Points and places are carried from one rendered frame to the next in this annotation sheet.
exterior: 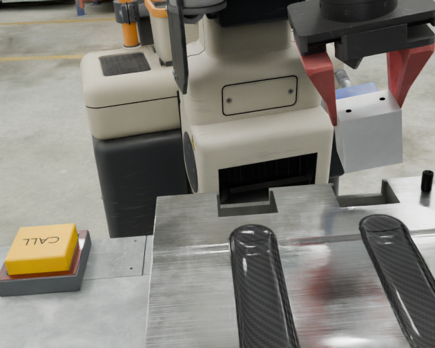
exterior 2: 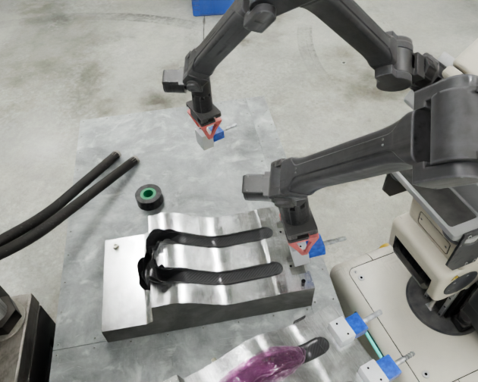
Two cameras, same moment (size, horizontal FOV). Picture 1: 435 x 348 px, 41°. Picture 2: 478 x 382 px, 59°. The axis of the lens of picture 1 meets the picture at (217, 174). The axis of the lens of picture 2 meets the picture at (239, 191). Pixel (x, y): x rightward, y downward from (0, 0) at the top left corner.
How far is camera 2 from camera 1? 0.94 m
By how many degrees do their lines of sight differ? 65
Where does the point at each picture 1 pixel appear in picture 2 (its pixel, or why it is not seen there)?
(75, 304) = (265, 204)
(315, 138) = (432, 273)
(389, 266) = (258, 270)
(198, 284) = (243, 223)
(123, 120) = not seen: hidden behind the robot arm
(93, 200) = not seen: outside the picture
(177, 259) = (253, 216)
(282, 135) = (420, 255)
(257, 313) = (234, 239)
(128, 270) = not seen: hidden behind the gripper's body
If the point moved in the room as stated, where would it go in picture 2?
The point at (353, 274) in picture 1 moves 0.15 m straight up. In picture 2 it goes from (250, 260) to (250, 223)
